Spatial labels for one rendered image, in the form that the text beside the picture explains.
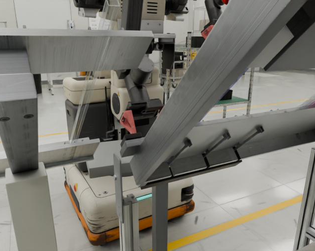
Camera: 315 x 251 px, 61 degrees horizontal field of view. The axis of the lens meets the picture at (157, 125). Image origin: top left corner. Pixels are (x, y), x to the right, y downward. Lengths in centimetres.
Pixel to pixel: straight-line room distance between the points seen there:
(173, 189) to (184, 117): 112
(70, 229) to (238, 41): 151
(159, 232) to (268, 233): 67
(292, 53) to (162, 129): 24
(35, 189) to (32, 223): 6
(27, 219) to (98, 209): 87
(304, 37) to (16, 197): 45
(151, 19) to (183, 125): 94
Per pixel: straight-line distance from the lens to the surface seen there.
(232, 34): 32
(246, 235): 166
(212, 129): 60
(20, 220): 50
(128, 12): 81
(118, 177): 64
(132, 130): 75
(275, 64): 36
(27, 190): 48
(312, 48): 38
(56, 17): 724
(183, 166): 72
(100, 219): 138
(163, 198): 120
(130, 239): 73
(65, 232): 168
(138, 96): 79
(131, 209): 70
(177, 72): 638
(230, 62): 32
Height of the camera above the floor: 101
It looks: 17 degrees down
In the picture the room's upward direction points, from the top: straight up
